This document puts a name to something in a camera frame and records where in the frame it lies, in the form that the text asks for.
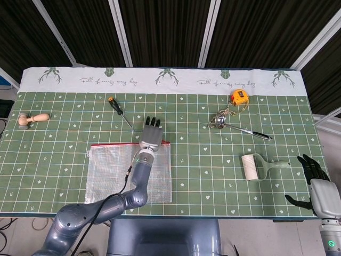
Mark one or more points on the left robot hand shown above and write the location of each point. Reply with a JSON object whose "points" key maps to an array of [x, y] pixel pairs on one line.
{"points": [[151, 137]]}

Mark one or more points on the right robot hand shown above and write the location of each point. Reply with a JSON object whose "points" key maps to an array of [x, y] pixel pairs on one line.
{"points": [[325, 197]]}

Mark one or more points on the clear zip pouch red zipper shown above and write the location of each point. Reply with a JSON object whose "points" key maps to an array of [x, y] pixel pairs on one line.
{"points": [[106, 173]]}

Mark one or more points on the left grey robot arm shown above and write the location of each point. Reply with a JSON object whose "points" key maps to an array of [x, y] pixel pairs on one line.
{"points": [[74, 221]]}

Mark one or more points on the green grid tablecloth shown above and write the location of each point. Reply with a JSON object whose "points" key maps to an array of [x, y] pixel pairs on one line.
{"points": [[213, 173]]}

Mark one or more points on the black orange screwdriver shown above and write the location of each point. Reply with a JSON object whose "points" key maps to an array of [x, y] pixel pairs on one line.
{"points": [[115, 105]]}

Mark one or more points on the yellow tape measure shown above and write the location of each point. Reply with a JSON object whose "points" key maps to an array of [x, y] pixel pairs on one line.
{"points": [[239, 96]]}

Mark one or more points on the grey robot torso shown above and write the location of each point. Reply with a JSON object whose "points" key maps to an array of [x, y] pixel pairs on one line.
{"points": [[165, 237]]}

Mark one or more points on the dark pleated curtain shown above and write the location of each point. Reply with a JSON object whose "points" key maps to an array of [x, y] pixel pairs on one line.
{"points": [[165, 26]]}

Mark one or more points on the small wooden mallet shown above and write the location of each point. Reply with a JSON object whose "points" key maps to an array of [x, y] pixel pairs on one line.
{"points": [[40, 117]]}

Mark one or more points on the white frame post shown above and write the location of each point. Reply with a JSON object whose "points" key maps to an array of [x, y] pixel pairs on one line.
{"points": [[317, 40], [210, 34], [56, 34], [121, 37]]}

